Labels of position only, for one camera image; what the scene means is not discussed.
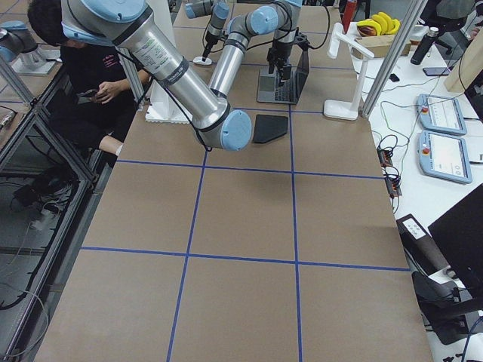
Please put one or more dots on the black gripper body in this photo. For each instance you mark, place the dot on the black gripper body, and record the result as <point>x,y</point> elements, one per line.
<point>211,38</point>
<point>278,55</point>

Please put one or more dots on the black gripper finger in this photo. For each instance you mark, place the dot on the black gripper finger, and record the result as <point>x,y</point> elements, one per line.
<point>285,72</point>
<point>205,54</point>

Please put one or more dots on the white computer mouse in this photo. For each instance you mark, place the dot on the white computer mouse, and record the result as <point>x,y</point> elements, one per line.
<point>202,61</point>

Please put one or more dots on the silver laptop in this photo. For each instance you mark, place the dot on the silver laptop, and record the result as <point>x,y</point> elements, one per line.
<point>272,89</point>

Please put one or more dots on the black mouse pad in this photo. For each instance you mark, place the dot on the black mouse pad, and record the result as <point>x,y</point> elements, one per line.
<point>269,127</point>

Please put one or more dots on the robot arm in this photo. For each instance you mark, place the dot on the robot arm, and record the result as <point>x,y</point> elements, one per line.
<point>131,25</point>
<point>218,12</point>

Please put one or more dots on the red cylinder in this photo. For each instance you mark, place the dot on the red cylinder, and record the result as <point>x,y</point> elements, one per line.
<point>348,14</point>

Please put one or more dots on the brown cardboard box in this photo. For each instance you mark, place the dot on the brown cardboard box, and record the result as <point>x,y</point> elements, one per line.
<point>379,45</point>

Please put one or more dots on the bananas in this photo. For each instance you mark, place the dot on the bananas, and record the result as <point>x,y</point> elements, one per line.
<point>377,25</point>

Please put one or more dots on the seated person in black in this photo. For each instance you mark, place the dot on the seated person in black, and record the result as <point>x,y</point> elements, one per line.
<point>106,108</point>

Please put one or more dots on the black water bottle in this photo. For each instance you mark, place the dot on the black water bottle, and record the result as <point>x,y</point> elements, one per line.
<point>425,44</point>

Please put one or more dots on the upper teach pendant tablet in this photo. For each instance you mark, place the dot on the upper teach pendant tablet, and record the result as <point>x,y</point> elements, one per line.
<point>441,114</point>

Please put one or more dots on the teach pendant tablet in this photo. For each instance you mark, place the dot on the teach pendant tablet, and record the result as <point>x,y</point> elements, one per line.
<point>444,156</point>
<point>441,114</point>

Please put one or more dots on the lower teach pendant tablet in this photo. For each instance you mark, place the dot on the lower teach pendant tablet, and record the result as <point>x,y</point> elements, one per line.
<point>444,156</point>

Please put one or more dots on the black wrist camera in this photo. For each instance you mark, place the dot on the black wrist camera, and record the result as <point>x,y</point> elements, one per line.
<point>301,41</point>

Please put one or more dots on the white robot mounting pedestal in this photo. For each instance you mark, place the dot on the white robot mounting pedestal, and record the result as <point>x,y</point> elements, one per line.
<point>162,108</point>

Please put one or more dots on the aluminium frame post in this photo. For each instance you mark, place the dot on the aluminium frame post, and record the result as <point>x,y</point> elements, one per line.
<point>415,8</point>

